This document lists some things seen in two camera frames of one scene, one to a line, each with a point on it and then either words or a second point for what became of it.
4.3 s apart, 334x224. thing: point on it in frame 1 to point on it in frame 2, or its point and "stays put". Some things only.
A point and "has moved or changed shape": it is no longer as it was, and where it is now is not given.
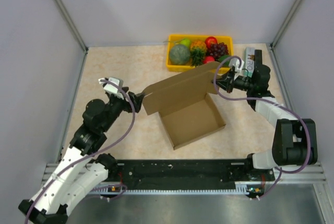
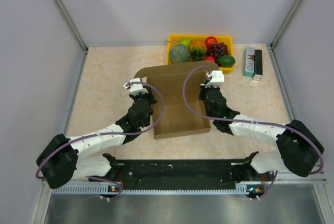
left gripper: [136, 100] to [149, 95]
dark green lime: [222, 58] stays put
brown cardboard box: [186, 112] has moved or changed shape
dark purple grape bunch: [216, 50] stays put
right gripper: [226, 82] to [203, 89]
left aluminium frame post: [64, 12] stays put
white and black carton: [249, 64] stays put
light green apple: [185, 42] stays put
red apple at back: [210, 40] stays put
